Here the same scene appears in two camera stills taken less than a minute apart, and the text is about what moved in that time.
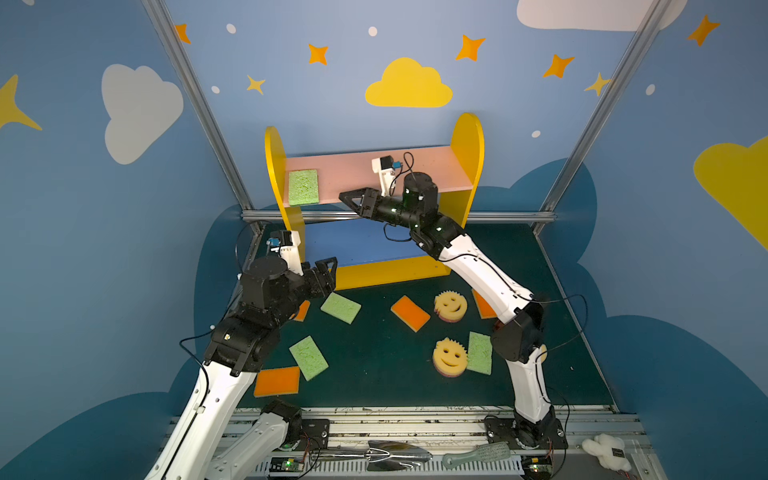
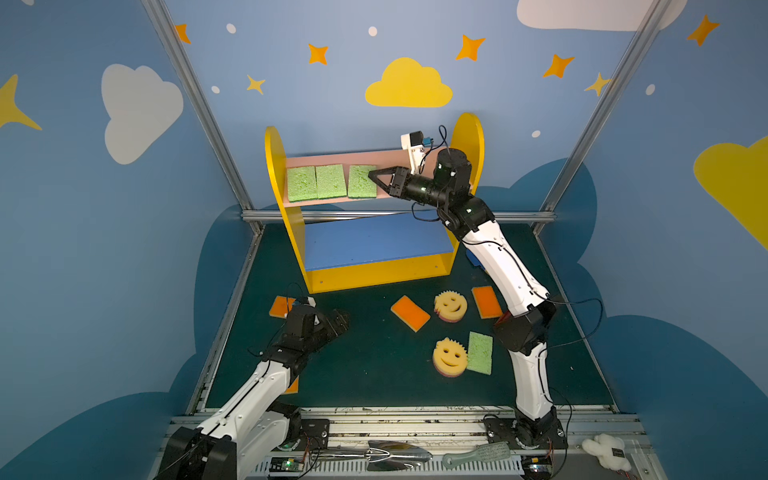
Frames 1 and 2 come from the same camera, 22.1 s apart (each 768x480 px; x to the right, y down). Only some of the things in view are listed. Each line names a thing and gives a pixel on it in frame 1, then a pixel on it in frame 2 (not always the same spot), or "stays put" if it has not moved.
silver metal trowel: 382,456 stays put
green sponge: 308,357 -> 359,183
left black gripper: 316,278 -> 327,324
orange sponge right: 485,311 stays put
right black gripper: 369,203 -> 399,182
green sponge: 341,307 -> 330,181
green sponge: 303,187 stays put
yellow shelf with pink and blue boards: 368,251 stays put
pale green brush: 496,451 stays put
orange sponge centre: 410,313 stays put
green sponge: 480,353 stays put
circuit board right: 537,467 stays put
